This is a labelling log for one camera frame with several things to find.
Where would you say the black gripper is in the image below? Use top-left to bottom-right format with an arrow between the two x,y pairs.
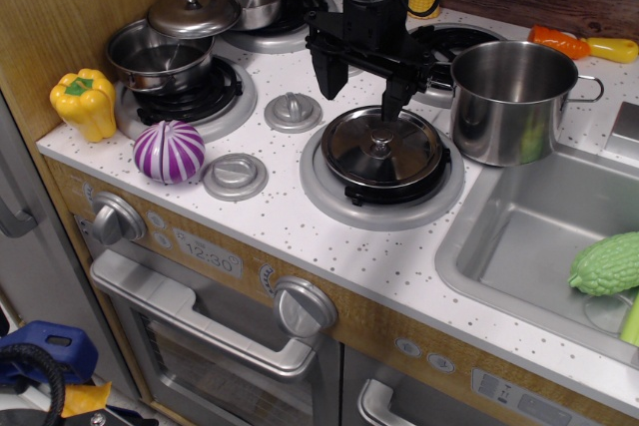
305,0 -> 434,122

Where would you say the steel pot lid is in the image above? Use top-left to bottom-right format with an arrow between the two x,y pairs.
320,106 -> 445,189

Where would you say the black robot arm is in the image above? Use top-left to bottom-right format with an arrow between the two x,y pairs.
306,0 -> 434,122

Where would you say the tall steel pot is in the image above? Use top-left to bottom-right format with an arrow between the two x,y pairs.
449,40 -> 605,167

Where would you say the steel lid on pan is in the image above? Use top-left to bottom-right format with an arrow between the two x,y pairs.
147,0 -> 242,39

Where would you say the steel pan front left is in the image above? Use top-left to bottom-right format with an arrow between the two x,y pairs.
106,19 -> 215,95

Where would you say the grey stove knob middle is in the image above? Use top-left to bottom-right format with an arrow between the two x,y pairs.
264,92 -> 322,134

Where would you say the grey stove knob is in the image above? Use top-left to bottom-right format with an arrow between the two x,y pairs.
202,153 -> 269,202
264,92 -> 322,134

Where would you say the back right black burner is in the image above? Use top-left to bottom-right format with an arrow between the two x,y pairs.
409,23 -> 504,109

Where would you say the black burner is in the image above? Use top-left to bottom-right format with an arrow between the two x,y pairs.
409,23 -> 504,109
115,57 -> 258,143
222,0 -> 337,54
300,123 -> 464,231

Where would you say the back left black burner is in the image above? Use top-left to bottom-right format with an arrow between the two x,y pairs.
222,0 -> 337,54

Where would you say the front right black burner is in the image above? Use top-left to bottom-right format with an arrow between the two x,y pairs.
300,123 -> 464,231

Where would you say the front left black burner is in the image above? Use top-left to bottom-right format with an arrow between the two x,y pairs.
115,57 -> 258,143

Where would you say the grey stove knob front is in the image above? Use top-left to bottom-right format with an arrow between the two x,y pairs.
202,153 -> 269,202

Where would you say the orange toy carrot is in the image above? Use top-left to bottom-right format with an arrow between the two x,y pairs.
527,25 -> 591,60

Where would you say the purple striped toy onion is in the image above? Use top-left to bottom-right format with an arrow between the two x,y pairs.
133,120 -> 206,185

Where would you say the grey sink basin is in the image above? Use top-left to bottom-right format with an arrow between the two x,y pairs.
435,146 -> 638,367

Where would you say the right grey oven dial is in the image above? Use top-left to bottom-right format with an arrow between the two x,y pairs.
274,275 -> 337,338

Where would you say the grey oven dial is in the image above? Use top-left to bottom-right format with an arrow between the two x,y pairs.
274,275 -> 337,338
92,192 -> 147,246

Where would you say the yellow toy squash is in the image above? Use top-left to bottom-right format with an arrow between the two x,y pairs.
582,37 -> 638,64

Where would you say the grey faucet base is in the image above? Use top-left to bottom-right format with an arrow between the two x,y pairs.
604,102 -> 639,160

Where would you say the yellow toy bell pepper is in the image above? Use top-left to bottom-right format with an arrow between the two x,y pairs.
49,69 -> 117,143

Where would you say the left grey oven dial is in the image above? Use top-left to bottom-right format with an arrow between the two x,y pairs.
92,192 -> 147,246

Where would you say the green toy bitter gourd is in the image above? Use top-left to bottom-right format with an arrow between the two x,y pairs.
568,231 -> 638,296

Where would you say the light green toy piece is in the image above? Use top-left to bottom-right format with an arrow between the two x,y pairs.
619,288 -> 639,346

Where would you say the blue device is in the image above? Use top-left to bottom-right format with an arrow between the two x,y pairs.
1,321 -> 99,385

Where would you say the grey oven door handle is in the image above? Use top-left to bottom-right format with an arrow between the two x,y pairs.
89,248 -> 318,384

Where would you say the grey dishwasher handle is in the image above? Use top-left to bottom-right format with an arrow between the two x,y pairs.
357,378 -> 414,426

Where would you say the grey fridge handle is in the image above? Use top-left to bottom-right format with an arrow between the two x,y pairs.
0,151 -> 42,239

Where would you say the black braided cable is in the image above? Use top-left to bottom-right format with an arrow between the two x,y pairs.
0,343 -> 68,420

